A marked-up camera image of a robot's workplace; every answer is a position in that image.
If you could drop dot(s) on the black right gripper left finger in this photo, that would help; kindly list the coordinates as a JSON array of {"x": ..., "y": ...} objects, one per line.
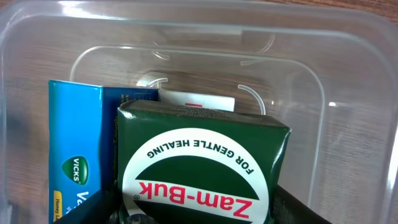
[{"x": 97, "y": 209}]

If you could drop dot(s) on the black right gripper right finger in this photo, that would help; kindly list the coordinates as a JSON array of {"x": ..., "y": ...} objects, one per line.
[{"x": 286, "y": 209}]

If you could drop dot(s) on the green Zam-Buk ointment box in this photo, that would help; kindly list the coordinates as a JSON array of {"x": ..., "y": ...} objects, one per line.
[{"x": 181, "y": 164}]

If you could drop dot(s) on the blue Vicks lozenge box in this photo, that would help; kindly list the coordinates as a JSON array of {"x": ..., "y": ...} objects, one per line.
[{"x": 83, "y": 142}]

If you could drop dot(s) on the white blue medicine box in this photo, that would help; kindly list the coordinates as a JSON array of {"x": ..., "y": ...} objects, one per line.
[{"x": 197, "y": 100}]

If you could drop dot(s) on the clear plastic container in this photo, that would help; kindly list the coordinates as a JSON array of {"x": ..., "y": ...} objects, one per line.
[{"x": 330, "y": 74}]

